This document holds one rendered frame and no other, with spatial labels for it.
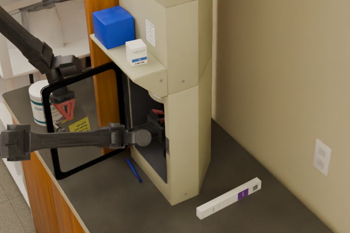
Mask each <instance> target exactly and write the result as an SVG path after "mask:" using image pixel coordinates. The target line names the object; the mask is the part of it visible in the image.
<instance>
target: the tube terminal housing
mask: <svg viewBox="0 0 350 233"><path fill-rule="evenodd" d="M119 5H120V6H121V7H122V8H123V9H124V10H126V11H127V12H128V13H129V14H130V15H131V16H132V17H133V20H134V36H135V40H138V39H141V40H142V41H143V42H144V44H145V45H146V48H147V51H148V52H149V53H150V54H151V55H152V56H153V57H154V58H156V59H157V60H158V61H159V62H160V63H161V64H162V65H163V66H164V67H165V68H166V69H167V89H168V95H167V96H165V97H160V98H161V99H162V101H163V103H164V109H165V135H166V137H167V138H168V139H169V154H170V156H169V155H168V154H167V153H166V162H167V184H165V183H164V181H163V180H162V179H161V178H160V177H159V176H158V174H157V173H156V172H155V171H154V170H153V168H152V167H151V166H150V165H149V164H148V163H147V161H146V160H145V159H144V158H143V157H142V156H141V154H140V153H139V152H138V151H137V150H136V148H135V146H134V145H133V148H131V146H130V148H131V157H132V158H133V159H134V160H135V162H136V163H137V164H138V165H139V166H140V168H141V169H142V170H143V171H144V173H145V174H146V175H147V176H148V177H149V179H150V180H151V181H152V182H153V183H154V185H155V186H156V187H157V188H158V189H159V191H160V192H161V193H162V194H163V195H164V197H165V198H166V199H167V200H168V202H169V203H170V204H171V205H172V206H173V205H175V204H177V203H180V202H182V201H185V200H187V199H189V198H192V197H194V196H197V195H199V192H200V189H201V186H202V184H203V181H204V178H205V175H206V172H207V169H208V166H209V163H210V156H211V64H212V13H213V0H193V1H189V2H186V3H182V4H178V5H174V6H171V7H167V8H165V7H163V6H162V5H161V4H160V3H158V2H157V1H155V0H119ZM145 18H146V19H147V20H149V21H150V22H151V23H152V24H153V25H154V26H155V44H156V48H155V47H153V46H152V45H151V44H150V43H149V42H148V41H147V40H146V28H145Z"/></svg>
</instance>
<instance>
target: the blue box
mask: <svg viewBox="0 0 350 233"><path fill-rule="evenodd" d="M92 16H93V26H94V36H95V37H96V38H97V39H98V40H99V41H100V42H101V44H102V45H103V46H104V47H105V48H106V49H111V48H114V47H118V46H121V45H124V44H126V42H128V41H133V40H135V36H134V20H133V17H132V16H131V15H130V14H129V13H128V12H127V11H126V10H124V9H123V8H122V7H121V6H120V5H119V6H115V7H111V8H107V9H103V10H100V11H96V12H93V13H92Z"/></svg>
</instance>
